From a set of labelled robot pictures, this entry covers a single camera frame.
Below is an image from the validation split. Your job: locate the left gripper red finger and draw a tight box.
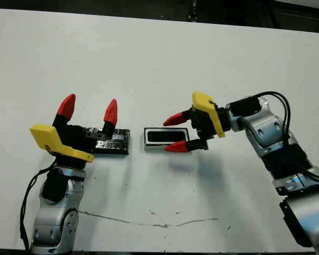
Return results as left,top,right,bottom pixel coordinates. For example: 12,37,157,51
52,93,76,125
102,99,118,138

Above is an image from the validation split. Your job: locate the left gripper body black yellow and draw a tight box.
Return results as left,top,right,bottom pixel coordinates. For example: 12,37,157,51
29,122,107,168

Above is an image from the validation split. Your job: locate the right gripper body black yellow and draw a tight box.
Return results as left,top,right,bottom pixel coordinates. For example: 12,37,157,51
191,91,232,151

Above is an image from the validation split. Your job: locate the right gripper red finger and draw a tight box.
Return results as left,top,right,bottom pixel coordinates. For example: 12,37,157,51
163,108,194,126
165,139,203,154

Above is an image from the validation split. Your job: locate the black slim camera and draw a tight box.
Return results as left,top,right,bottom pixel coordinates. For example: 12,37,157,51
147,130,186,144

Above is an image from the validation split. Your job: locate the glossy black box lid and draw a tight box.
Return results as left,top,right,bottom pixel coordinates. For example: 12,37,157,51
91,128,131,156

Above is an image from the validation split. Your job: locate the dark cabinet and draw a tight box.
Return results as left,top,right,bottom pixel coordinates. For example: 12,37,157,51
268,0,319,45

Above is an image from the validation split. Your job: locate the white-lined camera box base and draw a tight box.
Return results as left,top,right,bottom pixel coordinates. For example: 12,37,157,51
143,126,189,152

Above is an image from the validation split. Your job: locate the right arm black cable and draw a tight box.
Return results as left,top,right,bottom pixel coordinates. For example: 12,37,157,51
252,91,319,184

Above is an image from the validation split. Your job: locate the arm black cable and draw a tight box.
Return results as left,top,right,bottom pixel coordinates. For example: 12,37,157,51
20,164,55,250
252,91,319,184

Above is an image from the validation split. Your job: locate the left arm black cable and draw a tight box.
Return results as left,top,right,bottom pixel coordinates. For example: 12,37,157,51
20,164,55,250

